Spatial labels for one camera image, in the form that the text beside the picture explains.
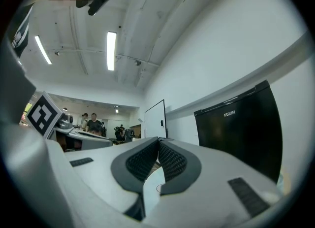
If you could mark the black head-worn camera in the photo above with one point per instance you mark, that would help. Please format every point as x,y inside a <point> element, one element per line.
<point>101,3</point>

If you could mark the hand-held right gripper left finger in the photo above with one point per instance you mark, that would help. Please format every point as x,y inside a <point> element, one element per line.
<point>98,170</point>

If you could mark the person's dark striped shirt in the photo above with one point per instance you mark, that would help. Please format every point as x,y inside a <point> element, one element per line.
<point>21,35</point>

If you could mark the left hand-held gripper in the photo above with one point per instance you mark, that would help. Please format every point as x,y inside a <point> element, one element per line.
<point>43,116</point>

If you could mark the black mini fridge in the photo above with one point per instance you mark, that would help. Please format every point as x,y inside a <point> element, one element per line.
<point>238,138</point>

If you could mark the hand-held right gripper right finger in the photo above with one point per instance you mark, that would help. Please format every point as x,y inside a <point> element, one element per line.
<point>216,172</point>

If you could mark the long ceiling light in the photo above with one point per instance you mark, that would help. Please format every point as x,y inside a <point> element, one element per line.
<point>43,49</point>
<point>111,49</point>

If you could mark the ceiling security camera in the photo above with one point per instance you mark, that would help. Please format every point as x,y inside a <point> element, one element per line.
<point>138,62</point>

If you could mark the white whiteboard with black frame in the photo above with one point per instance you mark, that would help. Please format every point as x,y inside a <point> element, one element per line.
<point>155,121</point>

